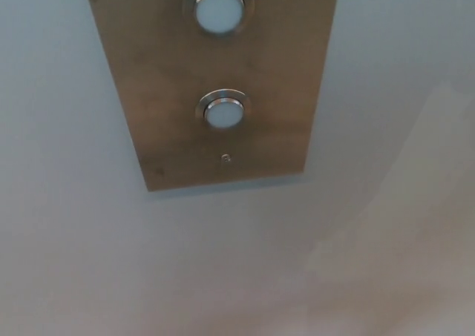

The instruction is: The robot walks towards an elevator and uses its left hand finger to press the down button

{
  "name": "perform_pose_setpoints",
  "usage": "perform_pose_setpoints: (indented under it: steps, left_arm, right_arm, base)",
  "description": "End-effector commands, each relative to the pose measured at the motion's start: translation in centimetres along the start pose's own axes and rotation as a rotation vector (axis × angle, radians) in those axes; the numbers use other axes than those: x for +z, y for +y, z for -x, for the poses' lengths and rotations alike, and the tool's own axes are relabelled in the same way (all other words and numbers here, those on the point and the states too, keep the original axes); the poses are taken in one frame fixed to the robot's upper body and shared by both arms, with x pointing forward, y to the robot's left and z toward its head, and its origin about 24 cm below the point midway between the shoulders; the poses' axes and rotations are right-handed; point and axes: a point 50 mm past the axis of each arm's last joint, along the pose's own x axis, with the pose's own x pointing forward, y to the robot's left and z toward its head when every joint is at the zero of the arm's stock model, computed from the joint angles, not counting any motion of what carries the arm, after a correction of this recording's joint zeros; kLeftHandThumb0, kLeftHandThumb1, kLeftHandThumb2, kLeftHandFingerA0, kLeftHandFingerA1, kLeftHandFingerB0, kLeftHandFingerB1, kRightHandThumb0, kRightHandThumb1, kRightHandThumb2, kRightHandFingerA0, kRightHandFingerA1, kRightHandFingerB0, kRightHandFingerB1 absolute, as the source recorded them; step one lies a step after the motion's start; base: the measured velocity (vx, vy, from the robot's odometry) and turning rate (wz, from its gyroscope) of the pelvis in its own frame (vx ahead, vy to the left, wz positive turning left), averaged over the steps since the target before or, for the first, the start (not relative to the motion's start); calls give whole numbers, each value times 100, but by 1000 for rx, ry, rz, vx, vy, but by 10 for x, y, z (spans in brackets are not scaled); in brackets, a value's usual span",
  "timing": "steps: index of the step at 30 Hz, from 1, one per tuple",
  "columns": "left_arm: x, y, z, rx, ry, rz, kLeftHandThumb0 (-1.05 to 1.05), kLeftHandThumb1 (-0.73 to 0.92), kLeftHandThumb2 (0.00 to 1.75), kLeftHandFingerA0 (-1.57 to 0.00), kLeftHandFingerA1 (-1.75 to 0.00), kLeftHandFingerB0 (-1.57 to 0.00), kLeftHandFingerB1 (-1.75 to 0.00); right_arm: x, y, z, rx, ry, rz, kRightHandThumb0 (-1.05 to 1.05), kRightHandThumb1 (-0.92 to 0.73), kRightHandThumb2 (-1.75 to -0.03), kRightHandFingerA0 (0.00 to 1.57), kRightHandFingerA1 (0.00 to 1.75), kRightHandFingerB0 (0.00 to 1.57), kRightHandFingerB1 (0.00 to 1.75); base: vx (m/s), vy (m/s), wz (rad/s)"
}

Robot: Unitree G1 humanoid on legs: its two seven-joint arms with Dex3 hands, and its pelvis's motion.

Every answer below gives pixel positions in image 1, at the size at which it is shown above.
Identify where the elevator up call button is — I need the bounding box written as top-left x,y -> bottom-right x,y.
182,0 -> 255,39

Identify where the brushed steel elevator call panel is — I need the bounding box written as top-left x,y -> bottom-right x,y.
82,0 -> 341,193

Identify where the elevator down call button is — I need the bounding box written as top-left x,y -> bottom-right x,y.
194,88 -> 250,131

